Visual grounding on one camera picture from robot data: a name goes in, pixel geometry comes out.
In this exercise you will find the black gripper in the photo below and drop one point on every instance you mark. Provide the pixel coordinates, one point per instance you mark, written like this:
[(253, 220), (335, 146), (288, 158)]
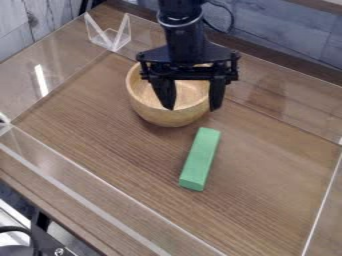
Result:
[(213, 65)]

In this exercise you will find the green rectangular stick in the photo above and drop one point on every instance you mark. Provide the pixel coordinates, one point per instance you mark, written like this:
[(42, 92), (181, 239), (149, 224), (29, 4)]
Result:
[(199, 160)]

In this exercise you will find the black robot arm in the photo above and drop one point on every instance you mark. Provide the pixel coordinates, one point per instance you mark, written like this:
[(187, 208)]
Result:
[(181, 20)]

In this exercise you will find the wooden bowl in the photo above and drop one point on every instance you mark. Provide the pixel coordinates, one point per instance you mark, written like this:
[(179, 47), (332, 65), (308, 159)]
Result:
[(191, 104)]

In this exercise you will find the clear acrylic corner bracket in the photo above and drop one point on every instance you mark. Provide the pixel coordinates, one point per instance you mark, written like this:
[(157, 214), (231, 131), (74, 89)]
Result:
[(110, 39)]

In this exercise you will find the black table frame bracket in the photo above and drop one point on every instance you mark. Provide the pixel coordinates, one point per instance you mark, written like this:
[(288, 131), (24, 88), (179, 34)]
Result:
[(53, 236)]

